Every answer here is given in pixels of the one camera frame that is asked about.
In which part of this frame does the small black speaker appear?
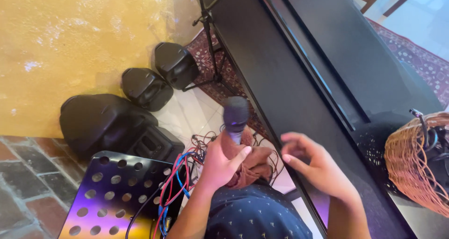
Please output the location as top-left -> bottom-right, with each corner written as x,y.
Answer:
154,42 -> 200,91

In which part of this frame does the brown wicker basket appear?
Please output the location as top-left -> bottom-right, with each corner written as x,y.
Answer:
384,111 -> 449,219

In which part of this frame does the blue cable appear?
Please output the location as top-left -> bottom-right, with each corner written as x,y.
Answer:
158,151 -> 198,238

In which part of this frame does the black piano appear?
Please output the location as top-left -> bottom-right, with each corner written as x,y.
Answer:
210,0 -> 449,239

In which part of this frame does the red patterned rug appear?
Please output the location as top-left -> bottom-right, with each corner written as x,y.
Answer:
185,17 -> 449,138

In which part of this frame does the brown cloth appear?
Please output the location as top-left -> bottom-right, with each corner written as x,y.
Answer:
221,126 -> 275,190

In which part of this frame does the red cable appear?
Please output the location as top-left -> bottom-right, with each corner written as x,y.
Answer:
152,151 -> 205,239

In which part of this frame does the dark blue patterned shirt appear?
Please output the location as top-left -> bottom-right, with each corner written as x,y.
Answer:
204,183 -> 313,239

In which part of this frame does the thin black cable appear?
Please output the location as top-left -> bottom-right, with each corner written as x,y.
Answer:
125,183 -> 166,239

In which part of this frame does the black handheld microphone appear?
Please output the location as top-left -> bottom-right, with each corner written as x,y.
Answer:
222,96 -> 250,145

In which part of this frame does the black perforated music stand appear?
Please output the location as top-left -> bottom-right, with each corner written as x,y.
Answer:
58,151 -> 187,239

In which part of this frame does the black cable with plug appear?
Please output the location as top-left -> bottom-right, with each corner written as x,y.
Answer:
409,108 -> 449,164

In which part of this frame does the person's left hand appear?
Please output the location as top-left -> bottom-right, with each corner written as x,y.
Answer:
200,130 -> 253,192

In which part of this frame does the tangle of thin cables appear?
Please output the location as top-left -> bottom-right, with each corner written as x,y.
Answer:
189,124 -> 282,188

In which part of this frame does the person's right hand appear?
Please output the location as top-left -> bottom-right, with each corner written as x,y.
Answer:
280,132 -> 356,202

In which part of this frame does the large black speaker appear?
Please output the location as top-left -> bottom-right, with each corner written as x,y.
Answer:
59,93 -> 186,163

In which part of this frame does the black tripod stand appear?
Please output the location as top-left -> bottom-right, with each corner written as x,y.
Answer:
182,0 -> 240,94

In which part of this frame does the medium black speaker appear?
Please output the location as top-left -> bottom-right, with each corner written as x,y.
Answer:
121,67 -> 174,112

